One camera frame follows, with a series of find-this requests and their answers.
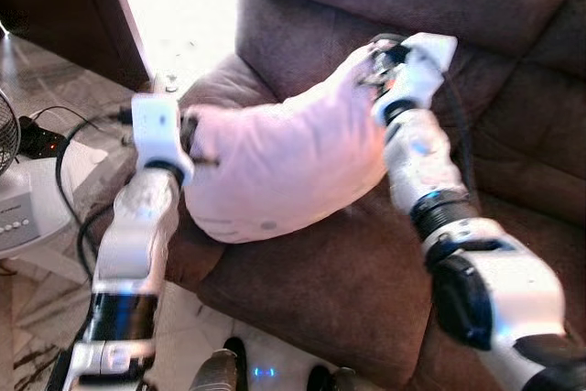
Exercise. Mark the black power strip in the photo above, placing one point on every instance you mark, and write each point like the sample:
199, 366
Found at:
41, 141

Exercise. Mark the brown fabric sofa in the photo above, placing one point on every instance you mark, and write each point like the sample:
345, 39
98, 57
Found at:
320, 299

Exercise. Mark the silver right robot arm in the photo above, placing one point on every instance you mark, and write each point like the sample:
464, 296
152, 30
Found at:
494, 290

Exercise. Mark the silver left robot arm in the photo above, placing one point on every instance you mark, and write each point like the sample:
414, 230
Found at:
137, 226

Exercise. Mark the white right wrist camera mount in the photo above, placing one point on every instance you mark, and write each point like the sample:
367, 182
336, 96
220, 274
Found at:
428, 57

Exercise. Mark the small white table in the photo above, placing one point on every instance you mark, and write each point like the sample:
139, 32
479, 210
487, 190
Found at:
87, 162

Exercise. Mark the grey right robot leg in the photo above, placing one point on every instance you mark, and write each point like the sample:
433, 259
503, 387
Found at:
331, 380

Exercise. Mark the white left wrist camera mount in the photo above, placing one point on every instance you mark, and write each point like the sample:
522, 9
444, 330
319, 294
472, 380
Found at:
156, 130

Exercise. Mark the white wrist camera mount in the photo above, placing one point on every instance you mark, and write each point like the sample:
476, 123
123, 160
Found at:
428, 57
156, 130

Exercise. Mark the white table fan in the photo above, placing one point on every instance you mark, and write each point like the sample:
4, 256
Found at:
23, 217

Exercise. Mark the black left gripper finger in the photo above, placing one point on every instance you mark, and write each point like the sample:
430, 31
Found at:
203, 161

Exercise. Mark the pink pillow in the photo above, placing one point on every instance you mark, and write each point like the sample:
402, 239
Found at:
284, 162

